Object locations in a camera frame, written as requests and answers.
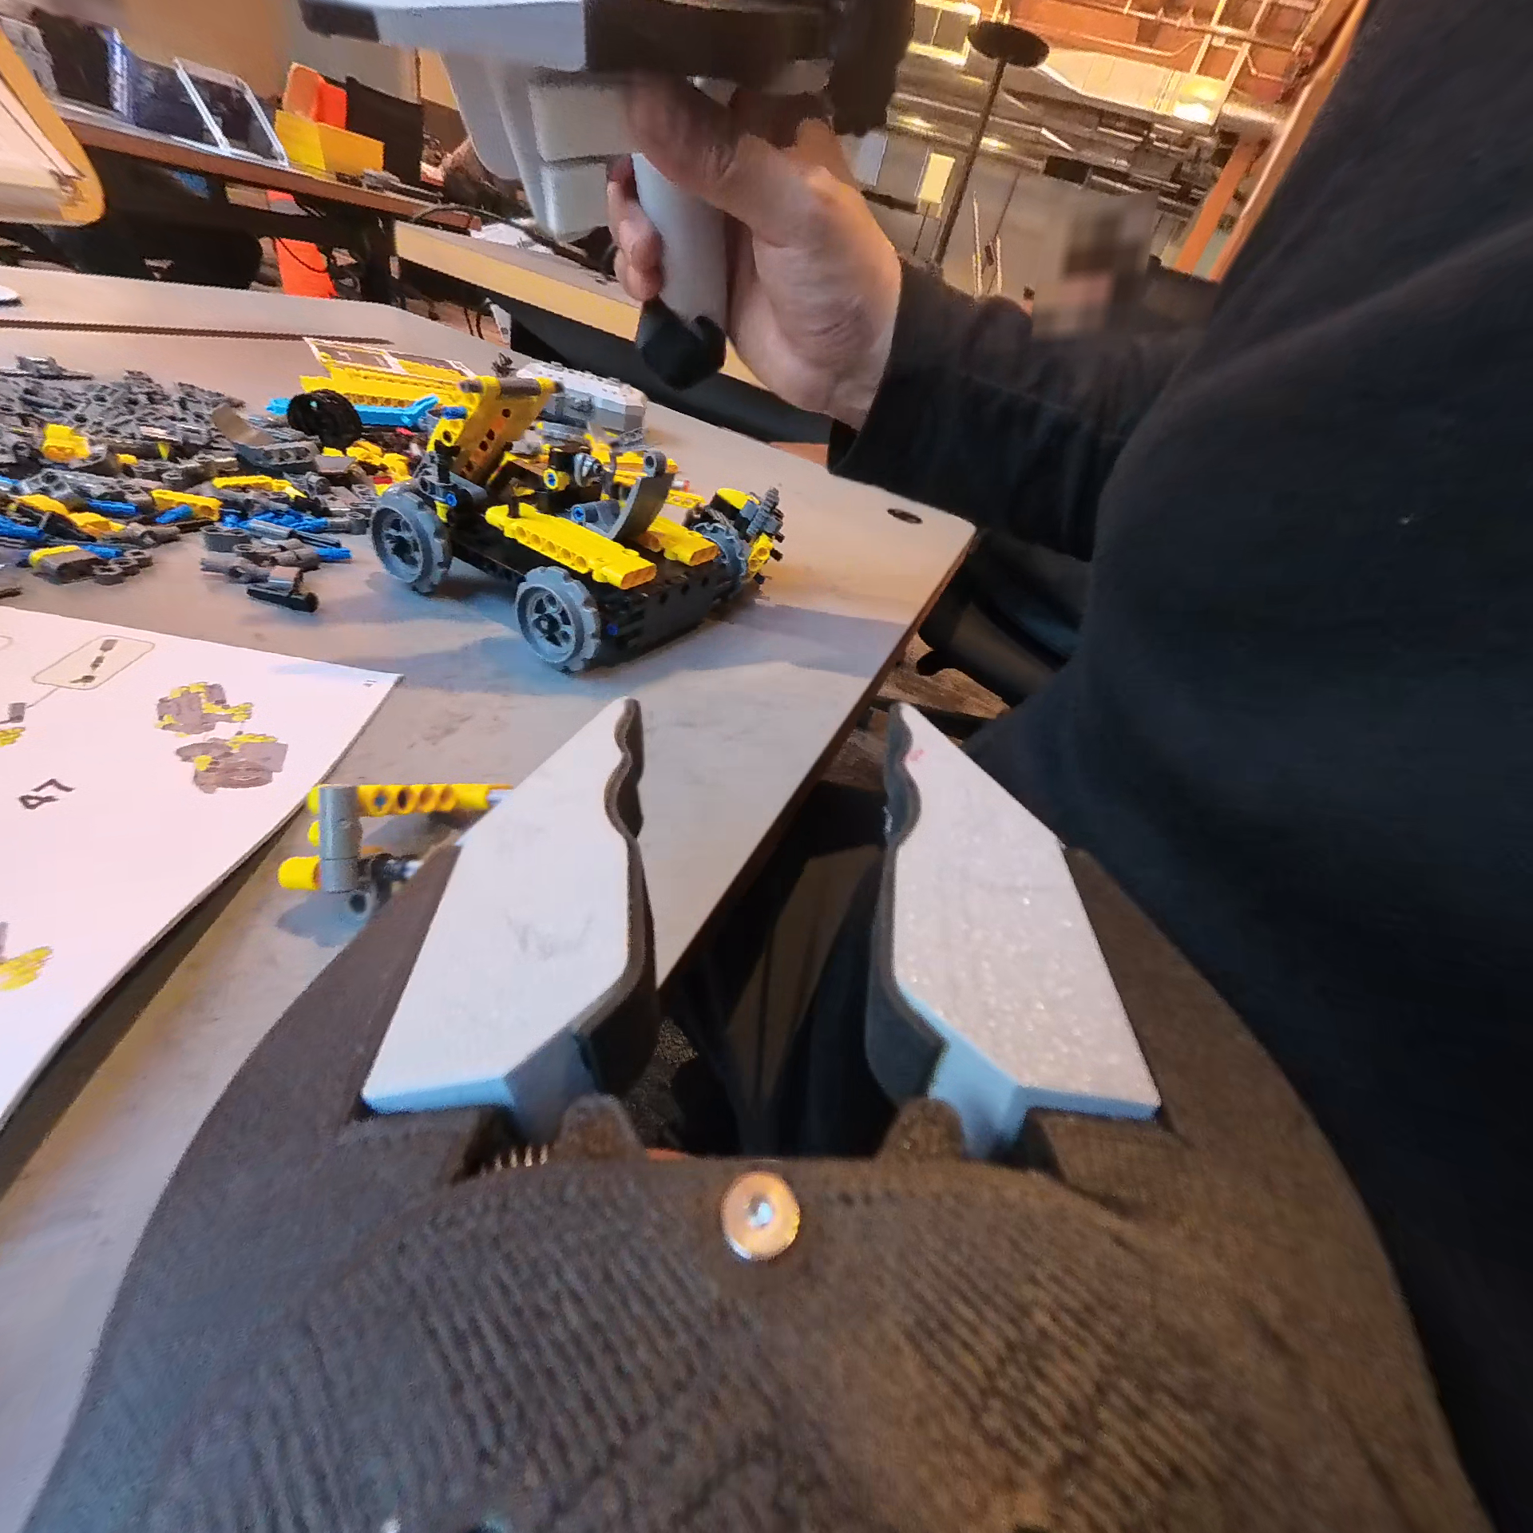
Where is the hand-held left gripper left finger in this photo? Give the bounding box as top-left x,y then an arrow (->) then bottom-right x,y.
359,700 -> 660,1144

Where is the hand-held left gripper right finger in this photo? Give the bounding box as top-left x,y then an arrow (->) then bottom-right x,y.
863,703 -> 1163,1160

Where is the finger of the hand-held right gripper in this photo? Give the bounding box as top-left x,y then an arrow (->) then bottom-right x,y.
300,0 -> 588,52

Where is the yellow beaded axle assembly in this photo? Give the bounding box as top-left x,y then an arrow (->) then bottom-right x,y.
304,783 -> 514,819

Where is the instruction booklet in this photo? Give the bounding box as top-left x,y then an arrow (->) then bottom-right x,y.
0,606 -> 401,1127

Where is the person's right forearm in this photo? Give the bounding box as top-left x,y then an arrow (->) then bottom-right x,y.
832,265 -> 1213,567

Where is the grey desk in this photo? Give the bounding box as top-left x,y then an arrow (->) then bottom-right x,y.
0,266 -> 978,1500

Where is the person's right hand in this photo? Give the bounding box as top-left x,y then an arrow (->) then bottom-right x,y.
604,78 -> 904,429

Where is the yellow storage bin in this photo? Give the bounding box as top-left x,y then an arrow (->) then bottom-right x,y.
277,109 -> 388,176

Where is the person's grey trouser leg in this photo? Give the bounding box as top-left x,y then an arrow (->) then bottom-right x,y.
660,779 -> 893,1159

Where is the black floor lamp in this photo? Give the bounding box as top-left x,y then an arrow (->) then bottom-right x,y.
929,18 -> 1052,272

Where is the yellow sticker sheet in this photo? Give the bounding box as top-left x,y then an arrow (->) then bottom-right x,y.
303,339 -> 470,377

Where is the pile of yellow brick beams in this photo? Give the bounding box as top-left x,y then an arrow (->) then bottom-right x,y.
268,341 -> 673,481

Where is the grey battery hub block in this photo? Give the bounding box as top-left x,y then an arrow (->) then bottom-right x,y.
517,361 -> 648,439

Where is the blue curved brick panel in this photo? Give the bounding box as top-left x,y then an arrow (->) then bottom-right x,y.
266,397 -> 438,435

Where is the yellow black brick vehicle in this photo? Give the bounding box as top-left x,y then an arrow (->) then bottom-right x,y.
367,373 -> 788,675

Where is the black rimmed wheel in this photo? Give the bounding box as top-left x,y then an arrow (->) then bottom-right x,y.
283,390 -> 359,455

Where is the pile of small dark connectors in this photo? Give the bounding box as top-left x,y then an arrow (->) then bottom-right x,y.
0,357 -> 372,616

